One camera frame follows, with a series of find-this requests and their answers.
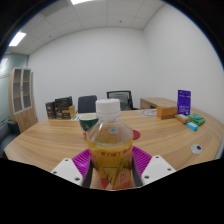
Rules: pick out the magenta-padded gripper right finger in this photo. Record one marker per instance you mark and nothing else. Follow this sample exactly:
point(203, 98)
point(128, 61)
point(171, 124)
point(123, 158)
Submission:
point(156, 168)

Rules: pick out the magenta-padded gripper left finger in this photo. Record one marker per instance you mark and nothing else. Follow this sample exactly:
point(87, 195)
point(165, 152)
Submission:
point(66, 170)

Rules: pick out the yellow drink bottle white cap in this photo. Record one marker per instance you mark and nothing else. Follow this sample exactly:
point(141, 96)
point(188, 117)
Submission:
point(110, 146)

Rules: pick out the white disc with dark dot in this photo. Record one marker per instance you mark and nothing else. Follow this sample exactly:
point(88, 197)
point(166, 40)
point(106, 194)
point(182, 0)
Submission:
point(196, 149)

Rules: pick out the dark green printed mug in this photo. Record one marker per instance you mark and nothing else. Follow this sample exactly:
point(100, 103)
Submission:
point(87, 122)

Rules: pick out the colourful printed leaflet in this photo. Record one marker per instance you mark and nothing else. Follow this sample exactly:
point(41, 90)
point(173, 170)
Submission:
point(76, 117)

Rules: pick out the small blue packet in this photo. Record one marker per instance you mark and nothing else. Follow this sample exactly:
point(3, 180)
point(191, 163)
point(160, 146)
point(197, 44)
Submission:
point(192, 126)

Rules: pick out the orange cardboard box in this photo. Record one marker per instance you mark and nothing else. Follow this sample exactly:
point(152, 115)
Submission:
point(166, 112)

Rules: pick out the small dark printed box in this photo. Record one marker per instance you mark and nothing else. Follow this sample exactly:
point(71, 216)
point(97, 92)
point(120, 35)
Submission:
point(50, 110)

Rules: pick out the large dark printed box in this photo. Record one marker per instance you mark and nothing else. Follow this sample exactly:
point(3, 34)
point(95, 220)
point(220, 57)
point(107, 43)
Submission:
point(63, 106)

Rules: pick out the green packet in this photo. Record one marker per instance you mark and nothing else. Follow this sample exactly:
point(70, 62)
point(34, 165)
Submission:
point(197, 119)

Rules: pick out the wooden side desk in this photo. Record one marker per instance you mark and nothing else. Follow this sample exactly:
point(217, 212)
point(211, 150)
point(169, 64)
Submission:
point(156, 102)

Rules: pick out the black leather sofa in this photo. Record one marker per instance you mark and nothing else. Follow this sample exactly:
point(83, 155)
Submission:
point(7, 135)

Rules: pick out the dark padded office chair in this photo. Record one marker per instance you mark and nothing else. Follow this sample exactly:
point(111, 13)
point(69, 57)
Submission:
point(86, 104)

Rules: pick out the purple standing card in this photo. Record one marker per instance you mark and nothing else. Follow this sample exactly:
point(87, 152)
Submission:
point(184, 101)

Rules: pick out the black mesh office chair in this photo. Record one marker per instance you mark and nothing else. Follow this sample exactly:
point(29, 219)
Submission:
point(124, 99)

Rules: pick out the wooden glass-door shelf cabinet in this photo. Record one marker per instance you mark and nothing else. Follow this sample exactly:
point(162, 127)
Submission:
point(23, 100)

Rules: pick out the rectangular ceiling light panel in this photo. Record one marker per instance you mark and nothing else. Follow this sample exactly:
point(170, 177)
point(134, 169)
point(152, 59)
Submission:
point(80, 1)
point(17, 39)

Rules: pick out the ceiling air vent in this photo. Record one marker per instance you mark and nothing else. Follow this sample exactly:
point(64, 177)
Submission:
point(55, 7)

